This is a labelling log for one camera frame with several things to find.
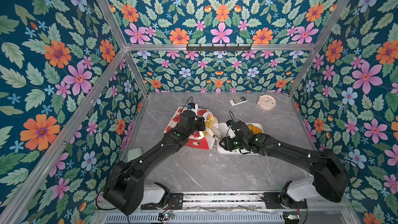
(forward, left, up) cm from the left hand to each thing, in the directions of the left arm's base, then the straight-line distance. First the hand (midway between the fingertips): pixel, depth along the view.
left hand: (207, 115), depth 81 cm
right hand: (-11, -6, -10) cm, 16 cm away
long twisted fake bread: (+3, -1, -10) cm, 11 cm away
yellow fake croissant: (0, -30, -18) cm, 35 cm away
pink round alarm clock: (+22, -44, -19) cm, 53 cm away
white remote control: (+26, -21, -20) cm, 39 cm away
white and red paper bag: (-10, +6, -8) cm, 14 cm away
